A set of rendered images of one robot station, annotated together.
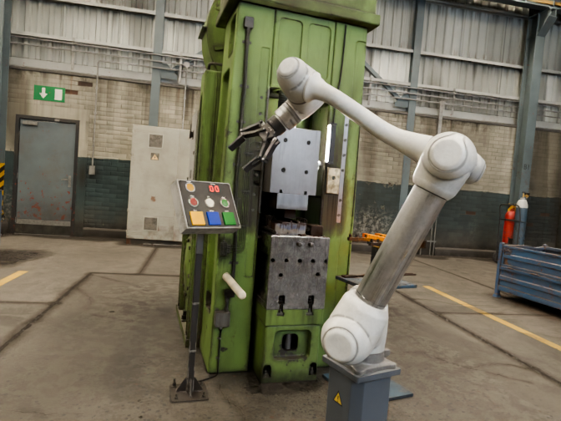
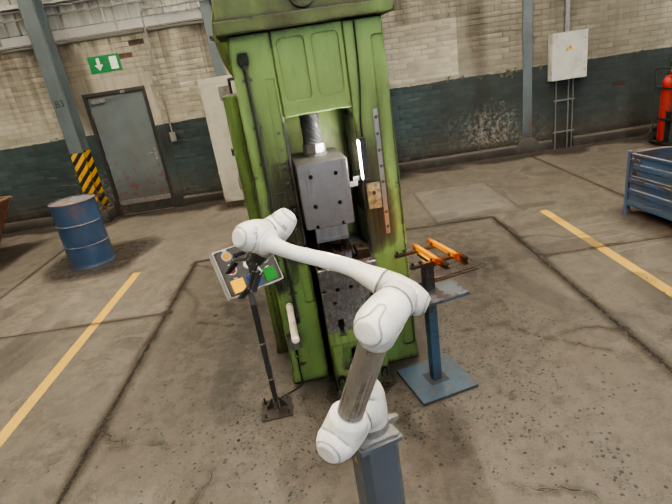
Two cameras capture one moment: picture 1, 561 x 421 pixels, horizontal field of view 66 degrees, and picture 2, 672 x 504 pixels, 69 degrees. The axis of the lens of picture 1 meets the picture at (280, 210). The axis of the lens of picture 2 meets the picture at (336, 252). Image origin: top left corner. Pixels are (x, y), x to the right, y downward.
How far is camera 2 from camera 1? 1.11 m
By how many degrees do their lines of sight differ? 22
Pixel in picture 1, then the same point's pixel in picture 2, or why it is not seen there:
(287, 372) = not seen: hidden behind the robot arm
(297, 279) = (352, 303)
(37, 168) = (121, 146)
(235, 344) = (313, 357)
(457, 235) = (602, 116)
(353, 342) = (334, 453)
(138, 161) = (215, 120)
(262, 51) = (266, 84)
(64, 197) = (156, 170)
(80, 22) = not seen: outside the picture
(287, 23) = (286, 43)
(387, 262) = (350, 395)
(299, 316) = not seen: hidden behind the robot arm
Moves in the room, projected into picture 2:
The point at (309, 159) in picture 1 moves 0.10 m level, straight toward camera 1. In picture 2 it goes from (340, 189) to (336, 194)
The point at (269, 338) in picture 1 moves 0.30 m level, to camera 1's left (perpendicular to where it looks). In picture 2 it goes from (337, 355) to (294, 357)
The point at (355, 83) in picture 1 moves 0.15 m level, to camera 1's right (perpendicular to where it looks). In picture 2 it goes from (378, 85) to (404, 81)
